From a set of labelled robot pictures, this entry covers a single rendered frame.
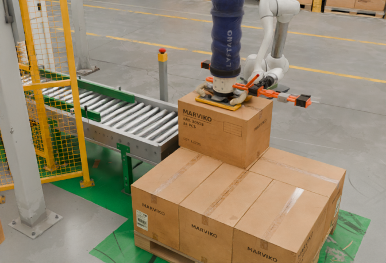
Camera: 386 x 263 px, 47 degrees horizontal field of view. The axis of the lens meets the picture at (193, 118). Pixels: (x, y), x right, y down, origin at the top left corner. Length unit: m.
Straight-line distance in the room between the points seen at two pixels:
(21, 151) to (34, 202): 0.47
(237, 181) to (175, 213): 0.49
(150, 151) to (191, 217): 0.81
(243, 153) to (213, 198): 0.44
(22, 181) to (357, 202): 2.70
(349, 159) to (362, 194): 0.57
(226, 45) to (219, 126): 0.58
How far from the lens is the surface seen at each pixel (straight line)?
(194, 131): 3.36
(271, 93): 3.11
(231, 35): 3.07
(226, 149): 3.26
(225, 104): 3.20
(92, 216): 3.76
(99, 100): 4.44
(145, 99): 4.23
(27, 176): 3.51
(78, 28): 6.51
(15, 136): 3.32
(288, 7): 3.64
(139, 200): 3.13
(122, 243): 3.48
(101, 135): 3.81
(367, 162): 4.64
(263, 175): 3.22
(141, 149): 3.56
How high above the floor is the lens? 2.34
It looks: 27 degrees down
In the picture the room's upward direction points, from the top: straight up
